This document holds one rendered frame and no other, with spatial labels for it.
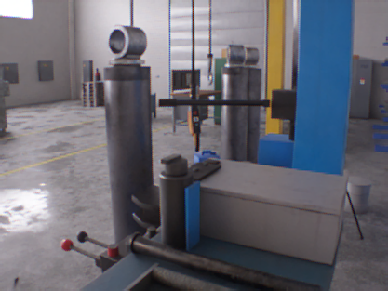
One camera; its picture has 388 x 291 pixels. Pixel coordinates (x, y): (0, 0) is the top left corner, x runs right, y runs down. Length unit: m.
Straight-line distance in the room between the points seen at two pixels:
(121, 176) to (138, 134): 0.21
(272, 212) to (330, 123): 0.45
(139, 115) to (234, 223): 0.82
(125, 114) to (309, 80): 0.78
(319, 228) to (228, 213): 0.20
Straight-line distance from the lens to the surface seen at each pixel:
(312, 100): 1.07
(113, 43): 1.55
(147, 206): 1.16
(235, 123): 2.59
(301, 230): 0.72
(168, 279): 0.63
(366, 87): 11.24
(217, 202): 0.76
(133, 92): 1.43
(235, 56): 2.60
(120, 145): 1.47
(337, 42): 1.06
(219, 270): 0.64
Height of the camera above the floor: 1.45
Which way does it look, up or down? 13 degrees down
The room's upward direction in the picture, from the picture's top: straight up
